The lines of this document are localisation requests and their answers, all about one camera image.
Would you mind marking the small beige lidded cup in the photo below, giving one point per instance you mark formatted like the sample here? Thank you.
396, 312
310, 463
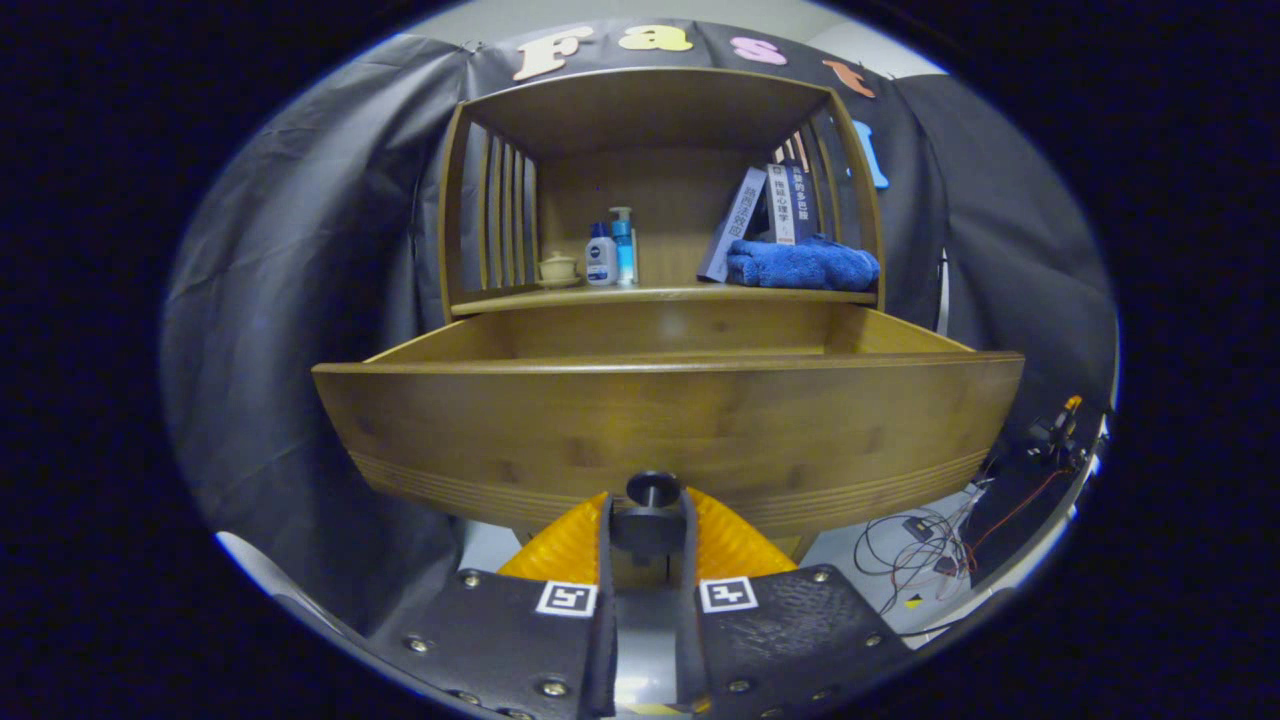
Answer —
557, 268

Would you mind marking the black device with orange tip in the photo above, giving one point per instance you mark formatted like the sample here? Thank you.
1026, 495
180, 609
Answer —
1055, 430

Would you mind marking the white lotion bottle blue cap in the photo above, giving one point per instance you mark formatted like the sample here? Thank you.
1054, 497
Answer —
601, 262

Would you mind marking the black drawer knob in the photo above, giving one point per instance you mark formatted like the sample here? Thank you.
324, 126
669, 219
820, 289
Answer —
652, 488

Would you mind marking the wooden cabinet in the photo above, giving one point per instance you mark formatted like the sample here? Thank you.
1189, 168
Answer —
650, 110

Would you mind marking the grey book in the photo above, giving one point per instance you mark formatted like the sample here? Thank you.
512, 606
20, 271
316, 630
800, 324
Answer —
735, 225

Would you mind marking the wooden countertop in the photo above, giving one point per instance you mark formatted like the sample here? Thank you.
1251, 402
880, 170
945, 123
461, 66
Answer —
660, 294

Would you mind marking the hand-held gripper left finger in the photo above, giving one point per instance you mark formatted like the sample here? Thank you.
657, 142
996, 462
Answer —
605, 560

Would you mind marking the folded blue towel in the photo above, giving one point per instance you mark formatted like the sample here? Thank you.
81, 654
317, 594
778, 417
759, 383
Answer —
800, 265

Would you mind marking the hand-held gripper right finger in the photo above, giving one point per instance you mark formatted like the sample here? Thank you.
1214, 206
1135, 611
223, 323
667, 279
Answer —
690, 560

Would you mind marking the dark blue book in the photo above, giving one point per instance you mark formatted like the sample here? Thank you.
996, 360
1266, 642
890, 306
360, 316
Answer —
805, 200

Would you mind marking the wooden drawer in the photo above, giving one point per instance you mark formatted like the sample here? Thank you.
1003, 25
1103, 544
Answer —
650, 420

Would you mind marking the blue pump bottle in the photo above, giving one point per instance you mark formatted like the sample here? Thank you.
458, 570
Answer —
624, 250

